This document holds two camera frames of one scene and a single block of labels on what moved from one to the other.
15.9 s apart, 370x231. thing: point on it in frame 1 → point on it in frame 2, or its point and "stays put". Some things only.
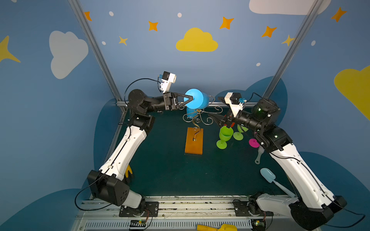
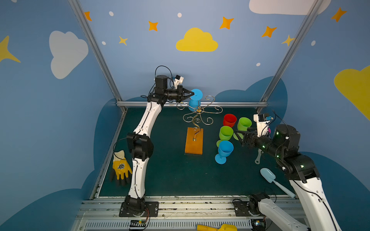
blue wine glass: (201, 99) → (225, 148)
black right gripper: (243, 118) → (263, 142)
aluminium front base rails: (178, 214) stays put
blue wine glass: (191, 113) → (195, 101)
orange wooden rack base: (194, 142) stays put
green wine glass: (225, 135) stays put
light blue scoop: (270, 177) stays put
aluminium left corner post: (99, 53) stays put
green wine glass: (238, 135) stays put
